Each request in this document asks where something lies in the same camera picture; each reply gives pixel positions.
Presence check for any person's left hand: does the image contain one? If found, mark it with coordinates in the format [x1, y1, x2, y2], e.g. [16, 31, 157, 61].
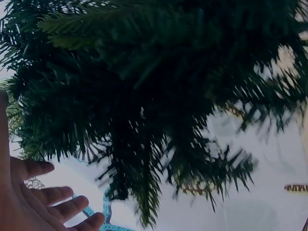
[0, 92, 106, 231]

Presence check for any green artificial fir tree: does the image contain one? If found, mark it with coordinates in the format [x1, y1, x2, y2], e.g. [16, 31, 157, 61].
[0, 0, 308, 231]

